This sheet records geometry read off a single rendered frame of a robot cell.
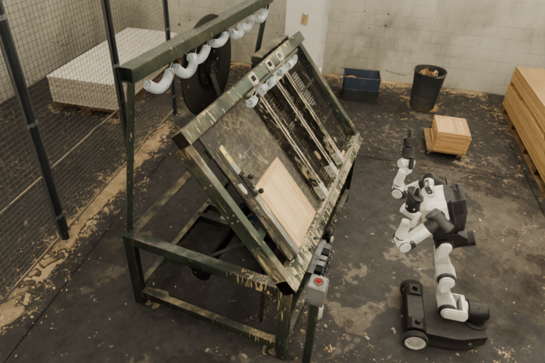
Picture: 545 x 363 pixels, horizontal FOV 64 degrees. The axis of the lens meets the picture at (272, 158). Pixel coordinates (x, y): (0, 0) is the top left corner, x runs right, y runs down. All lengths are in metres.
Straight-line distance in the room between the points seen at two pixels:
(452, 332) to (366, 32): 5.55
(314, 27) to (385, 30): 1.82
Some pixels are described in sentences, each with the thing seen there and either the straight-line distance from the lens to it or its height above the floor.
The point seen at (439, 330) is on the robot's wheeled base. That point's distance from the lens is 3.95.
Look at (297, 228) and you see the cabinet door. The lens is 3.26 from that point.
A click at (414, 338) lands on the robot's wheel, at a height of 0.14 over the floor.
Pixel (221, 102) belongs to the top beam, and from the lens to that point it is 2.97.
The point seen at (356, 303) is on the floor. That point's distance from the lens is 4.12.
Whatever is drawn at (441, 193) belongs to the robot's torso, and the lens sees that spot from 3.21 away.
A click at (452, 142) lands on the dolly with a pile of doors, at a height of 0.28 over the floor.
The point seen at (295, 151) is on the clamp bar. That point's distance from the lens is 3.49.
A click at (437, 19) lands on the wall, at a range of 8.14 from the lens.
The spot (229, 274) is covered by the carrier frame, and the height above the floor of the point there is 0.77.
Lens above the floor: 3.17
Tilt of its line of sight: 34 degrees down
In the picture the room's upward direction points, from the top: 3 degrees clockwise
